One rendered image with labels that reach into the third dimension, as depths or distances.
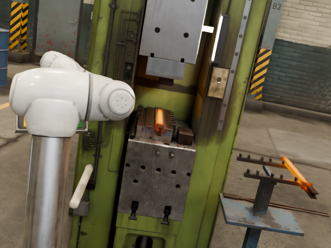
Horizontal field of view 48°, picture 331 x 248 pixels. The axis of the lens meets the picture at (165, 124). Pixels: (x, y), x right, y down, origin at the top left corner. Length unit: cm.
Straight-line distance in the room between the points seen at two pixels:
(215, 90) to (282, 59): 595
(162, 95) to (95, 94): 155
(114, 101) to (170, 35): 106
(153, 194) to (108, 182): 35
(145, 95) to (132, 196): 71
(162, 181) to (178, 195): 13
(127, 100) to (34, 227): 40
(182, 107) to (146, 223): 81
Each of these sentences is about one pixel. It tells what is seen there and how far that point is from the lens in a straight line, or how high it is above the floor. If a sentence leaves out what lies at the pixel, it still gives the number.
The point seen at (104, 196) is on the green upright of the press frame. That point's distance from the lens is 240.
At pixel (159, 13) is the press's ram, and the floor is 159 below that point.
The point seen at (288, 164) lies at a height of 95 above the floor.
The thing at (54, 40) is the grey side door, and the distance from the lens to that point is 877.
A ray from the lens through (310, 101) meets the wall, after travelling 829.
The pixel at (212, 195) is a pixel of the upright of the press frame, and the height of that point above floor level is 56.
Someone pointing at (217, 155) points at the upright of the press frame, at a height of 83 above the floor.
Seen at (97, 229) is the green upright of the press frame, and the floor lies 21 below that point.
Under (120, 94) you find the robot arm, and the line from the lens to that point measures 96.
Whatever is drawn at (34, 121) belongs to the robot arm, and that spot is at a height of 129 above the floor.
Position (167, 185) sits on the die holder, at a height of 68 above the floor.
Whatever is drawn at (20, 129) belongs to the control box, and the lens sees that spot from 187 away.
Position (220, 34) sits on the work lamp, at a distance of 209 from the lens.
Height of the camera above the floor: 160
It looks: 17 degrees down
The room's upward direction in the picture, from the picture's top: 10 degrees clockwise
